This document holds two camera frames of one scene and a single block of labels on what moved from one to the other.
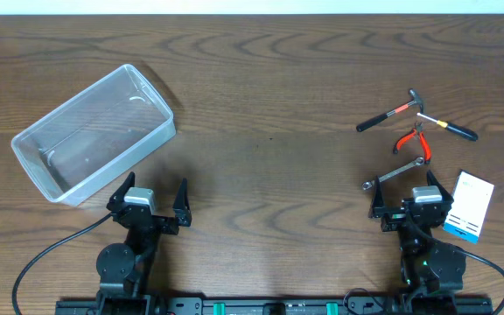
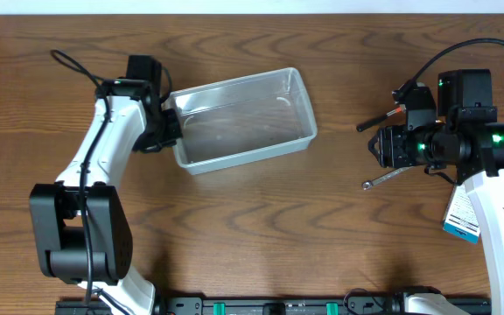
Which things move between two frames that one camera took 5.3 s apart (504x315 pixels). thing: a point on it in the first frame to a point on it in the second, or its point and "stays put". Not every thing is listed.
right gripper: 395,217 to 391,142
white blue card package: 469,207 stays put
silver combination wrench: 419,162 stays put
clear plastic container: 91,136 to 229,122
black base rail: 467,305 stays put
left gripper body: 157,220 to 170,129
